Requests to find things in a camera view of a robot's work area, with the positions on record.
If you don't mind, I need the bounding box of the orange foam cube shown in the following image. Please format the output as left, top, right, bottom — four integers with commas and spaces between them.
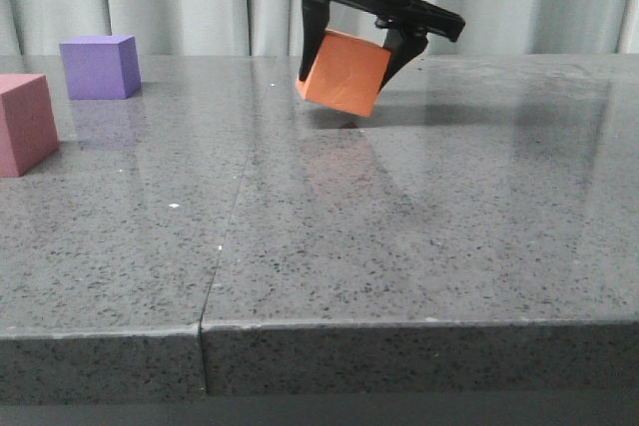
296, 30, 391, 117

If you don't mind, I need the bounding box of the purple foam cube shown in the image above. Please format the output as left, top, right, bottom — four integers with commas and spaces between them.
59, 35, 142, 100

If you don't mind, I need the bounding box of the pink foam cube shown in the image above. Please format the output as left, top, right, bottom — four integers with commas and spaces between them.
1, 74, 59, 178

